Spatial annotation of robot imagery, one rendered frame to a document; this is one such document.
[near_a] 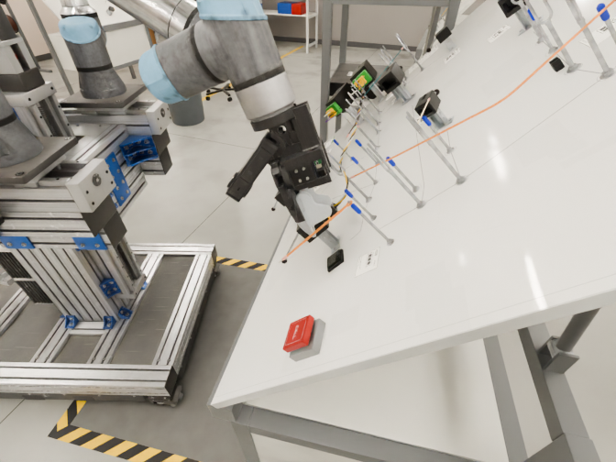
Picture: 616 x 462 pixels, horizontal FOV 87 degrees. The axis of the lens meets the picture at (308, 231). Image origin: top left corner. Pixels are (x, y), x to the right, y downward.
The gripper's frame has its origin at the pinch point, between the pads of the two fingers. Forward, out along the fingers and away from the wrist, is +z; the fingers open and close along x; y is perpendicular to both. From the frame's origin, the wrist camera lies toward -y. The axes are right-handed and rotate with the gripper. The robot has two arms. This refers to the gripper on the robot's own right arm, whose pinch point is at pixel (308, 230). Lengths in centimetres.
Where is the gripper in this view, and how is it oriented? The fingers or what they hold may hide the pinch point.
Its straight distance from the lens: 55.7
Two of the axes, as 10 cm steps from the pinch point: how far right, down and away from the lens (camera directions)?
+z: 3.5, 8.2, 4.6
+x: 0.5, -5.1, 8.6
